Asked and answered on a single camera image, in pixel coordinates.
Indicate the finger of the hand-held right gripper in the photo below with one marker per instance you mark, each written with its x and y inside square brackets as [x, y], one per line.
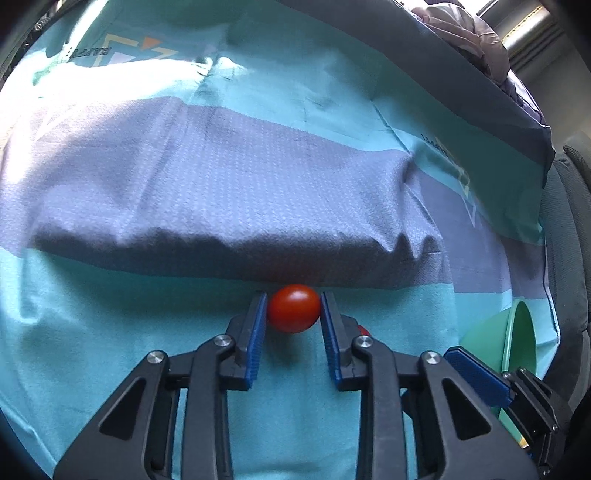
[475, 374]

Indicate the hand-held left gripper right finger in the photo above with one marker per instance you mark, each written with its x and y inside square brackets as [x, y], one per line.
[330, 341]

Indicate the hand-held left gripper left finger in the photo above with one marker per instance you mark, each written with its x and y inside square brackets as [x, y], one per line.
[256, 341]

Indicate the green plastic bowl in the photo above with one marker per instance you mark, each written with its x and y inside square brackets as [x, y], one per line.
[508, 337]

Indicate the red cherry tomato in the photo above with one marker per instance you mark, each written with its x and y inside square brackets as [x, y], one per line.
[364, 330]
[293, 308]

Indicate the striped teal and purple blanket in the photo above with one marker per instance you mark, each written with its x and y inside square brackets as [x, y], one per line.
[231, 184]

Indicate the grey upholstered chair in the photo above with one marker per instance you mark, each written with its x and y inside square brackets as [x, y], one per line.
[568, 240]

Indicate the pile of crumpled clothes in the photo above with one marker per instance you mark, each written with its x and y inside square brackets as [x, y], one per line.
[461, 37]

